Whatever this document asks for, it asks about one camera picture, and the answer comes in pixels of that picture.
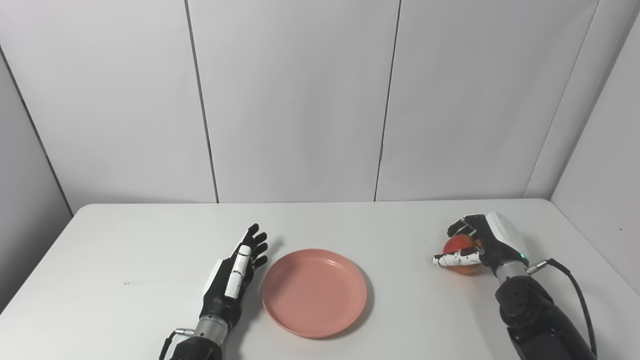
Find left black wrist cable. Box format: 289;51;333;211
159;327;195;360

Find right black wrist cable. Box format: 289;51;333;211
526;258;599;358

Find red yellow pomegranate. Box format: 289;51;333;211
442;233;485;276

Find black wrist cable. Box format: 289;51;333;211
526;258;599;358
159;327;195;360

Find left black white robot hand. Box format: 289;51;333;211
199;223;269;328

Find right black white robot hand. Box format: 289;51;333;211
432;211;530;277

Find pink round plate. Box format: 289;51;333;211
261;248;368;339

